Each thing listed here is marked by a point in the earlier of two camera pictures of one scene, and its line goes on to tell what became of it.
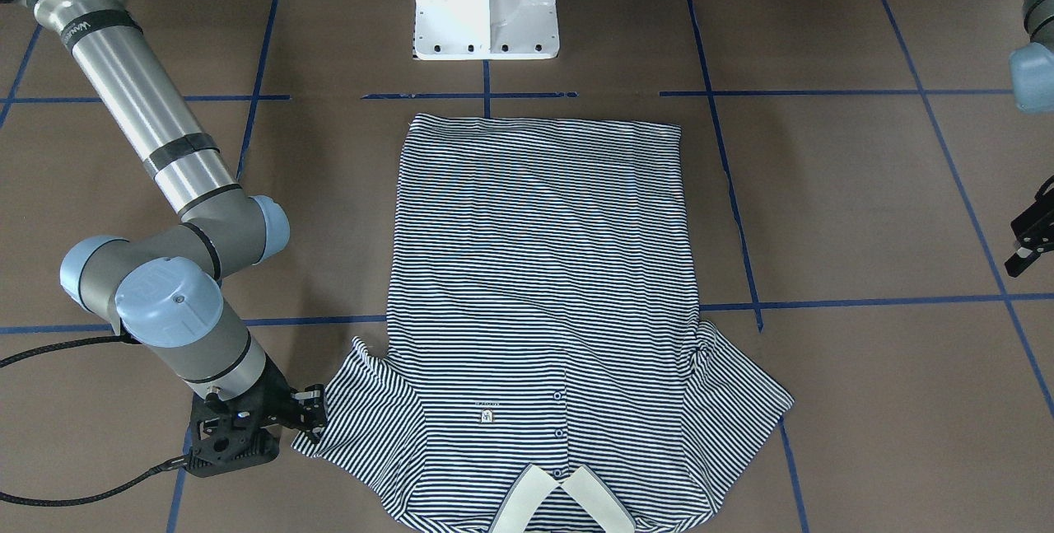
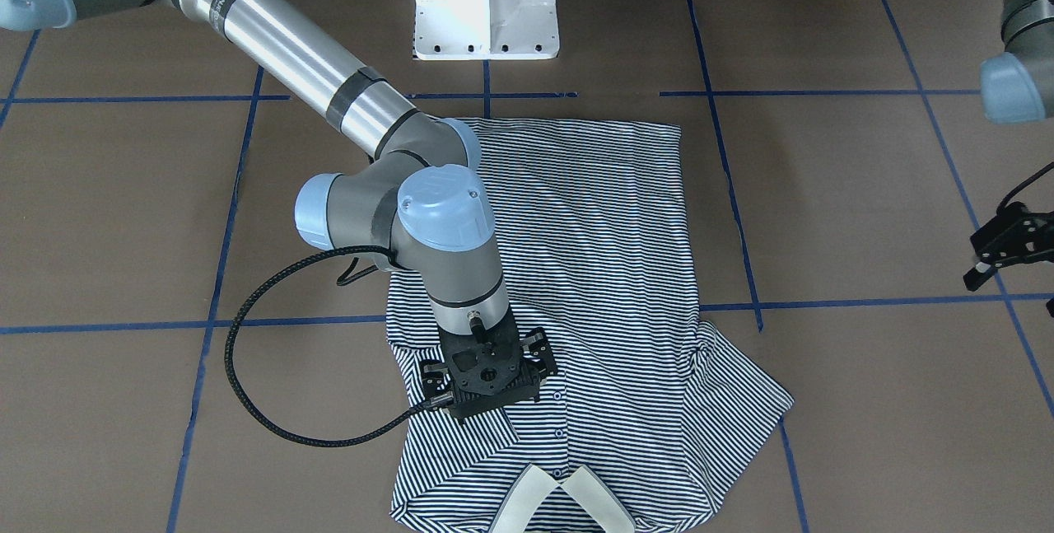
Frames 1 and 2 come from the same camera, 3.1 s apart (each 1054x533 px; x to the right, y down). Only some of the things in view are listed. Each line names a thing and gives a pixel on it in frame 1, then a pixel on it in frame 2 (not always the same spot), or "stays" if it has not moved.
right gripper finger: (313, 423) to (434, 378)
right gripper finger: (311, 395) to (537, 347)
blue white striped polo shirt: (543, 368) stays
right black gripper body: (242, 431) to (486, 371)
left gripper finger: (1020, 261) to (977, 276)
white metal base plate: (485, 0) stays
